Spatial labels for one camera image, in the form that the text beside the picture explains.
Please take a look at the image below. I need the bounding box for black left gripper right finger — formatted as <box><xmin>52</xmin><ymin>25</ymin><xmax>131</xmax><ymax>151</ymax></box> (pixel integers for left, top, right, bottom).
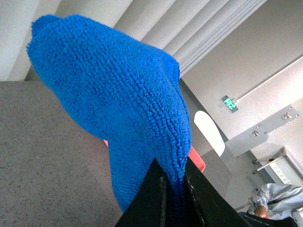
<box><xmin>184</xmin><ymin>159</ymin><xmax>251</xmax><ymax>227</ymax></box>

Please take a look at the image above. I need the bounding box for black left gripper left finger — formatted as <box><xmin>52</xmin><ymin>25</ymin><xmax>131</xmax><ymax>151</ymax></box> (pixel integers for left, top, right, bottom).
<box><xmin>116</xmin><ymin>159</ymin><xmax>167</xmax><ymax>227</ymax></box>

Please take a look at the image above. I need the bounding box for blue microfiber cloth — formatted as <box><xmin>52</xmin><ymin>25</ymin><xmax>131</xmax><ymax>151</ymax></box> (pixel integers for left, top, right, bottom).
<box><xmin>27</xmin><ymin>15</ymin><xmax>191</xmax><ymax>214</ymax></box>

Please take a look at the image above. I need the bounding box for pink plastic box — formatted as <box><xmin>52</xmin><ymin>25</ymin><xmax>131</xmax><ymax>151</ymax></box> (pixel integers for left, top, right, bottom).
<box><xmin>103</xmin><ymin>139</ymin><xmax>206</xmax><ymax>174</ymax></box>

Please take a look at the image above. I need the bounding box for person in grey clothes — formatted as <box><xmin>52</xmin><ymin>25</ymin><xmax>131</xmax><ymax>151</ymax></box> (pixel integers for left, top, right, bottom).
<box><xmin>247</xmin><ymin>183</ymin><xmax>303</xmax><ymax>220</ymax></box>

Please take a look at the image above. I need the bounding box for green exit sign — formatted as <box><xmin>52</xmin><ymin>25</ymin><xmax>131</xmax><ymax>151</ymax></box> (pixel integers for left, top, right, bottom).
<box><xmin>221</xmin><ymin>96</ymin><xmax>239</xmax><ymax>113</ymax></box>

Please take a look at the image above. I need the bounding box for white pleated curtain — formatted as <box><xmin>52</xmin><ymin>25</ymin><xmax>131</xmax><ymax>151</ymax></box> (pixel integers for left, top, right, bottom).
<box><xmin>0</xmin><ymin>0</ymin><xmax>263</xmax><ymax>81</ymax></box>

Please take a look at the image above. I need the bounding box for grey metal door frame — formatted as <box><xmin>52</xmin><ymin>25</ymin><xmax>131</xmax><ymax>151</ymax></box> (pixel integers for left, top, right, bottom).
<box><xmin>225</xmin><ymin>105</ymin><xmax>299</xmax><ymax>157</ymax></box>

